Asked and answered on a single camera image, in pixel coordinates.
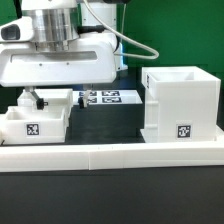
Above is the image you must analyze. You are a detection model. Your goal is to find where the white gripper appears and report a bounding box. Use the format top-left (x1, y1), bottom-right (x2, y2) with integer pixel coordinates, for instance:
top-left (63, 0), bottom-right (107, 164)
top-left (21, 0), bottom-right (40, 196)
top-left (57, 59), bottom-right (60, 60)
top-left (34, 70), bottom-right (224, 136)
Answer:
top-left (0, 16), bottom-right (118, 110)

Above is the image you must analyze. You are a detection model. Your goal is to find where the white drawer box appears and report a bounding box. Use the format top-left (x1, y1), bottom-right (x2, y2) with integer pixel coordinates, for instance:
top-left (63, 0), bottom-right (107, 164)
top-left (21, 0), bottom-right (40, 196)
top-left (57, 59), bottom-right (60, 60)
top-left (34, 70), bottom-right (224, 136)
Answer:
top-left (0, 106), bottom-right (68, 145)
top-left (17, 89), bottom-right (73, 118)

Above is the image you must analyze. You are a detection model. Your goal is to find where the white front drawer box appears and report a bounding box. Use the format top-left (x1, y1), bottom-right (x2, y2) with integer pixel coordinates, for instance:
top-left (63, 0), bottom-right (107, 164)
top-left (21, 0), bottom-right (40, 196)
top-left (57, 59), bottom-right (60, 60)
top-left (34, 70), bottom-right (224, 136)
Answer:
top-left (0, 106), bottom-right (68, 145)

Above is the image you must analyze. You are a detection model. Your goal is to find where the white drawer cabinet frame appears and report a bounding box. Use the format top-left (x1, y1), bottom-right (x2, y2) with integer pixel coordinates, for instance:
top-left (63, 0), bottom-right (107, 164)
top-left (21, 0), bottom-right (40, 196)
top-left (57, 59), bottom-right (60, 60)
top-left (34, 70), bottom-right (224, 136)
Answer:
top-left (141, 66), bottom-right (221, 143)

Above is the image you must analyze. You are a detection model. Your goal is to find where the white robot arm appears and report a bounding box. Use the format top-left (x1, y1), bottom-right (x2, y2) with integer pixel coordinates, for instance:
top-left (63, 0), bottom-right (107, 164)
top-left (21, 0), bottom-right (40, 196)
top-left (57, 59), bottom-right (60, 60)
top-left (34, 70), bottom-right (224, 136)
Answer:
top-left (0, 0), bottom-right (119, 110)

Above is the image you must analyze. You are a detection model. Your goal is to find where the white marker sheet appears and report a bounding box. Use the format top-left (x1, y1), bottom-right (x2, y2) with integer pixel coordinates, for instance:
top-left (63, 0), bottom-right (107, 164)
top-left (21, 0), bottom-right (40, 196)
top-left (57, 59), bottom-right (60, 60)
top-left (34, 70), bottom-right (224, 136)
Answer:
top-left (72, 89), bottom-right (144, 106)

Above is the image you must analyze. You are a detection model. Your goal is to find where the black pole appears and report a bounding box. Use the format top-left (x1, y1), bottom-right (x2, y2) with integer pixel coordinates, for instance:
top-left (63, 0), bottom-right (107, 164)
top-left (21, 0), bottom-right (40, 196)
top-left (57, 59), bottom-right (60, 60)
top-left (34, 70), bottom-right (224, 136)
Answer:
top-left (13, 0), bottom-right (22, 19)

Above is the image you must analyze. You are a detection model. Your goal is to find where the white boundary fence rail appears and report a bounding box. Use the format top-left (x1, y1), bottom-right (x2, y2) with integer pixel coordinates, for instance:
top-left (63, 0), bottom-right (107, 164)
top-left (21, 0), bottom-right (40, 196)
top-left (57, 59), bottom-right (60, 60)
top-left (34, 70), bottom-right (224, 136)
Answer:
top-left (0, 131), bottom-right (224, 173)

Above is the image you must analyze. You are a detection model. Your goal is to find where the white thin cable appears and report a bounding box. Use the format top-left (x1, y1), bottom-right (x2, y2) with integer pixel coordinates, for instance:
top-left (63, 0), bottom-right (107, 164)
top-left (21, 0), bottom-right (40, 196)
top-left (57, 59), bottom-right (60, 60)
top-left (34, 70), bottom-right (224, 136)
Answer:
top-left (81, 0), bottom-right (160, 61)

